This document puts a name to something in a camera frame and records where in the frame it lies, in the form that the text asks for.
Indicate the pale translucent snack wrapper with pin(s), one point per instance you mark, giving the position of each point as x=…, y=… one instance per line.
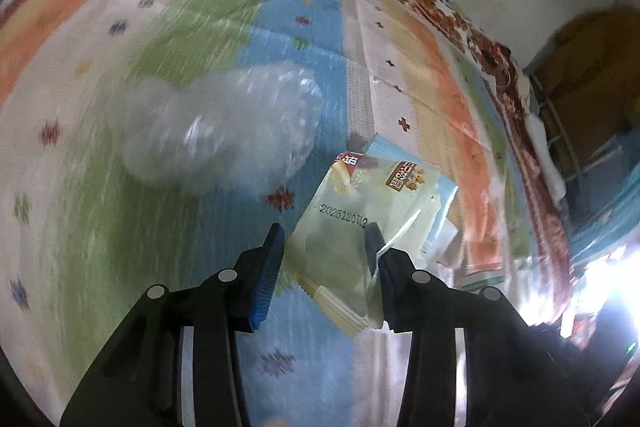
x=340, y=227

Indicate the large clear plastic bag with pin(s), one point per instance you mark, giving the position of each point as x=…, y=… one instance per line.
x=225, y=132

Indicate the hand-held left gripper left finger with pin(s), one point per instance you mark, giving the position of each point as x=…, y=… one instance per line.
x=265, y=279

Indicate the white cloth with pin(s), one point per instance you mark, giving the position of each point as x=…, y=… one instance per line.
x=545, y=147

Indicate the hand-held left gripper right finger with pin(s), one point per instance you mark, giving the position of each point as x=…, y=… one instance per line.
x=375, y=254

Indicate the mustard brown garment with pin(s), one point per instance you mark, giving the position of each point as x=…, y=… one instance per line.
x=590, y=57

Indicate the teal fabric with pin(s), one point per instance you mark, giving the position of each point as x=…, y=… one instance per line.
x=610, y=212

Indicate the small blue white packet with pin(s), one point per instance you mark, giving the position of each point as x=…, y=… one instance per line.
x=446, y=204

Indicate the striped colourful mat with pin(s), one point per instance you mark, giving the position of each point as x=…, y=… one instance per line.
x=150, y=32

